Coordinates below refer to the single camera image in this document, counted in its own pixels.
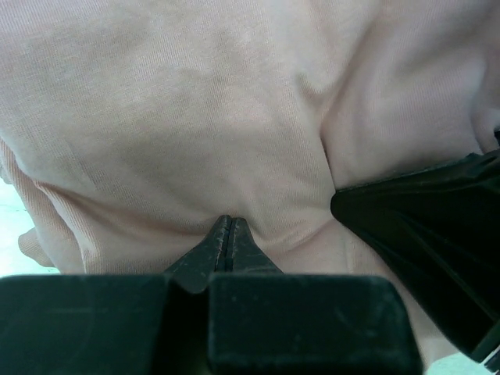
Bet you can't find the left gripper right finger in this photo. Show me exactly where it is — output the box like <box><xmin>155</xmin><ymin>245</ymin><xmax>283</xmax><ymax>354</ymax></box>
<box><xmin>206</xmin><ymin>216</ymin><xmax>423</xmax><ymax>374</ymax></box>

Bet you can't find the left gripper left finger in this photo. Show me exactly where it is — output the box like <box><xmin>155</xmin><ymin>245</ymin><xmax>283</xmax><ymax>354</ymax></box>
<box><xmin>1</xmin><ymin>216</ymin><xmax>229</xmax><ymax>374</ymax></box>

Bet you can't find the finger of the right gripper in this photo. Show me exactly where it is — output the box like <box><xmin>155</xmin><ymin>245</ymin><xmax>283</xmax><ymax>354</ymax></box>
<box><xmin>330</xmin><ymin>150</ymin><xmax>499</xmax><ymax>369</ymax></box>

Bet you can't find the dusty pink t shirt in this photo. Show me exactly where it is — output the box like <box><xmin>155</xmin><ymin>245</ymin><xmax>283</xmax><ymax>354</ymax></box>
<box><xmin>1</xmin><ymin>1</ymin><xmax>499</xmax><ymax>365</ymax></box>

